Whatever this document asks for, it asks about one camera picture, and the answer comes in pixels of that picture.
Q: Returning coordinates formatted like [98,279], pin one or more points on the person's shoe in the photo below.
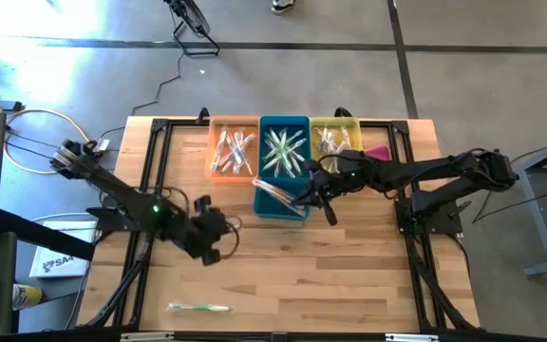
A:
[282,5]

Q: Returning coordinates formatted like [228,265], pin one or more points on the red toothbrush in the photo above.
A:
[290,205]
[273,197]

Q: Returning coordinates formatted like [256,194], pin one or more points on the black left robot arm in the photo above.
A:
[126,199]

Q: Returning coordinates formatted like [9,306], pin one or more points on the white printed box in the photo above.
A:
[64,256]

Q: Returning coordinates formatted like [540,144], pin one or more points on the yellow white can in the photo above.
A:
[26,297]

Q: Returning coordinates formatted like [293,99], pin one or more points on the orange toothbrush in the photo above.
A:
[276,189]

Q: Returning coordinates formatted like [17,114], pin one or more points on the large teal plastic bin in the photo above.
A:
[266,122]

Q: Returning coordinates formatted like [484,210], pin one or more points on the magenta cloth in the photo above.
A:
[379,152]

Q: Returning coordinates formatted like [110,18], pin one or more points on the black floor fan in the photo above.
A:
[193,19]

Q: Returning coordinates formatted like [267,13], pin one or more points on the black table clamp knob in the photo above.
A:
[202,114]
[342,113]

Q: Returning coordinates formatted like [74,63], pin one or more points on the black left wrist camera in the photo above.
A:
[211,257]

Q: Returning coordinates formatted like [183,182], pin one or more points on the small teal plastic bin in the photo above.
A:
[266,210]

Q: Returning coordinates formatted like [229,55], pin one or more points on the orange plastic bin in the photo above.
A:
[214,176]

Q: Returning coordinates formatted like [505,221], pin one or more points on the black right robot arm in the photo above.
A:
[444,168]

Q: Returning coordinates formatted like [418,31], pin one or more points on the yellow plastic bin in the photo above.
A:
[318,122]

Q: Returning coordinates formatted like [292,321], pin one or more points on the silver table bracket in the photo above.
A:
[145,336]
[411,337]

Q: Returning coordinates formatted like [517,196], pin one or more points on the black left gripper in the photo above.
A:
[207,230]

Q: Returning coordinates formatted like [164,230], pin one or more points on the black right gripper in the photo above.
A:
[333,183]

